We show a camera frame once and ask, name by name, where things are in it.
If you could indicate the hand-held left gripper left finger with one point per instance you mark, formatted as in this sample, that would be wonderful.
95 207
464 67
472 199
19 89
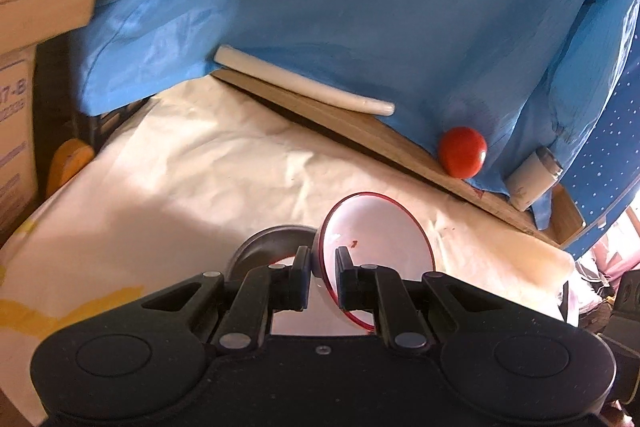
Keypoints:
302 279

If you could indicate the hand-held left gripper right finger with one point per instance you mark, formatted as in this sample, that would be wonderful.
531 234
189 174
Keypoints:
345 279

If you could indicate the stainless steel bowl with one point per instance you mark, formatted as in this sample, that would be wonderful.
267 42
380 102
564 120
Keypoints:
260 247

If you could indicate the pink cloth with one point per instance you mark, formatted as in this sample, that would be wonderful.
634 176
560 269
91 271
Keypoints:
615 252

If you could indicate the cream table cover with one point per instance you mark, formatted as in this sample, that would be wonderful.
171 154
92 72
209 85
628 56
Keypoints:
200 187

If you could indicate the wooden cutting board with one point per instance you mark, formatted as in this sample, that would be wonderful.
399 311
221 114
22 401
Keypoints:
380 137

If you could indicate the white cylindrical cup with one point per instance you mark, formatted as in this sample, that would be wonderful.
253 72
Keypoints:
530 179

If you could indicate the blue dotted cloth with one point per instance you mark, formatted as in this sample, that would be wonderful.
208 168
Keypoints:
610 132

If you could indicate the red tomato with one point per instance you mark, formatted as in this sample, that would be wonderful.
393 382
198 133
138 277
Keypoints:
462 152

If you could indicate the white rolling pin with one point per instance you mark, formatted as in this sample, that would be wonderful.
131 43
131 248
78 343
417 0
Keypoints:
300 82

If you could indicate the orange round object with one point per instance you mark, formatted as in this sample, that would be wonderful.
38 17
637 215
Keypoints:
70 164

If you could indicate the blue cloth garment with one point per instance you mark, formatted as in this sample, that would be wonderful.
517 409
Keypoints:
350 7

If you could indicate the labelled carton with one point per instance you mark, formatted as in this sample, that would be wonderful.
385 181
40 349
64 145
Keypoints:
15 132

